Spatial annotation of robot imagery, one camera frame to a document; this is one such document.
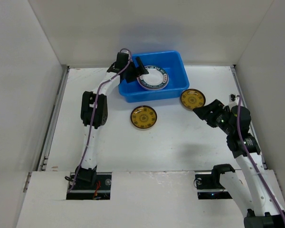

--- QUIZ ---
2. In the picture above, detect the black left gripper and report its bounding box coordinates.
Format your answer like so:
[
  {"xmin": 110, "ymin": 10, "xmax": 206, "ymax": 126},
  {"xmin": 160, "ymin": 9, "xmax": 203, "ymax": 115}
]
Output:
[{"xmin": 125, "ymin": 57, "xmax": 149, "ymax": 83}]

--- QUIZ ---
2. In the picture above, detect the green rim plate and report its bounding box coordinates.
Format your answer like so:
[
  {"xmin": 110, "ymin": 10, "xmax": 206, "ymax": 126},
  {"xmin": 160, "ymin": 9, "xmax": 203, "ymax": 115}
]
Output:
[
  {"xmin": 137, "ymin": 71, "xmax": 170, "ymax": 91},
  {"xmin": 137, "ymin": 65, "xmax": 170, "ymax": 87}
]

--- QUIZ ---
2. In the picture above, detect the yellow patterned plate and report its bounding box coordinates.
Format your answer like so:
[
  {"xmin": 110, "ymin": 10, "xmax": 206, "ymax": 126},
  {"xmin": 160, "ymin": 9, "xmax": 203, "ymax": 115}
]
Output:
[
  {"xmin": 130, "ymin": 105, "xmax": 158, "ymax": 130},
  {"xmin": 180, "ymin": 89, "xmax": 206, "ymax": 110}
]

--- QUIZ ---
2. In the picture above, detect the pink plate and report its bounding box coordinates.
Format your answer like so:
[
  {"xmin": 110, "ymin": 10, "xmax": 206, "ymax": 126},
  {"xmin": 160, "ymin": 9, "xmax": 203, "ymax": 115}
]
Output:
[{"xmin": 137, "ymin": 78, "xmax": 162, "ymax": 91}]

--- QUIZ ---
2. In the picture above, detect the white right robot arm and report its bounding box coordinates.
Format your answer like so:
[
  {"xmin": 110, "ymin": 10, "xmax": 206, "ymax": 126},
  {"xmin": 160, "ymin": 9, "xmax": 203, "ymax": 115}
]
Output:
[{"xmin": 193, "ymin": 97, "xmax": 285, "ymax": 228}]

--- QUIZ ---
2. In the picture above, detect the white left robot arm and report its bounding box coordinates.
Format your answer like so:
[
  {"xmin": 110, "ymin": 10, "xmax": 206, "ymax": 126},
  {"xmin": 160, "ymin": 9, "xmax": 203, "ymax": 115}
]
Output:
[{"xmin": 69, "ymin": 48, "xmax": 147, "ymax": 190}]

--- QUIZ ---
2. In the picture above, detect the blue plastic bin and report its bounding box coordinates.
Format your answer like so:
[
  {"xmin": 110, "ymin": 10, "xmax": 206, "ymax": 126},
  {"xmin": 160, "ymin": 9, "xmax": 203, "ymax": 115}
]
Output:
[{"xmin": 118, "ymin": 51, "xmax": 190, "ymax": 103}]

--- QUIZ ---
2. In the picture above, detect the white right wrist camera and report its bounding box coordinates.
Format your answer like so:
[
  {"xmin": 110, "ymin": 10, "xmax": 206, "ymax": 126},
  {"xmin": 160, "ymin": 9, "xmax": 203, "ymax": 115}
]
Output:
[{"xmin": 228, "ymin": 94, "xmax": 239, "ymax": 109}]

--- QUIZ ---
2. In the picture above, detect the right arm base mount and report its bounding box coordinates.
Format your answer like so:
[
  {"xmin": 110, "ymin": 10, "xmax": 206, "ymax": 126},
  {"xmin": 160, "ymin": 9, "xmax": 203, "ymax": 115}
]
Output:
[{"xmin": 193, "ymin": 171, "xmax": 232, "ymax": 200}]

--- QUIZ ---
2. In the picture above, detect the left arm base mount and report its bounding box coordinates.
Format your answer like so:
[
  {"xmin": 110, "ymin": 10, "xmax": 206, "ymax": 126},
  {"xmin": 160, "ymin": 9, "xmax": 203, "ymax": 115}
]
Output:
[{"xmin": 66, "ymin": 172, "xmax": 112, "ymax": 200}]

